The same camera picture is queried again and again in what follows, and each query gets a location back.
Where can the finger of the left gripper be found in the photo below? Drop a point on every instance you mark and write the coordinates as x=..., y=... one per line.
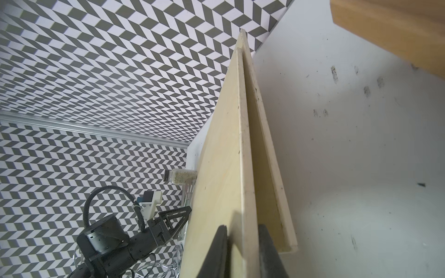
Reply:
x=173, y=221

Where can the wooden easel with label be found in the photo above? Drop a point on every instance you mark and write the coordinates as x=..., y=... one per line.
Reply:
x=411, y=30

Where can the small glass jar black lid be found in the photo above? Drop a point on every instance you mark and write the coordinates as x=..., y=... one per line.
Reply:
x=180, y=176

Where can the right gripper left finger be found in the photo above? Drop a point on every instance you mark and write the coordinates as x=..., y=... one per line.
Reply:
x=214, y=265

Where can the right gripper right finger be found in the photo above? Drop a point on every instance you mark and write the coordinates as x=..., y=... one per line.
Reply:
x=271, y=265

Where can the light plywood board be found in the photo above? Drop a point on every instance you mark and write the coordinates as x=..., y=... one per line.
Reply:
x=224, y=191
x=271, y=202

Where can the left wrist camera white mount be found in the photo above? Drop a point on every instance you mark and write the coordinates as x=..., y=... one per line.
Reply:
x=148, y=202

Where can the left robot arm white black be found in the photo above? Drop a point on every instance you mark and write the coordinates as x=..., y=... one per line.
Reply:
x=109, y=251

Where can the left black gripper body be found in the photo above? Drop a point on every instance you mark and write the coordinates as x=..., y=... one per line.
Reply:
x=157, y=234

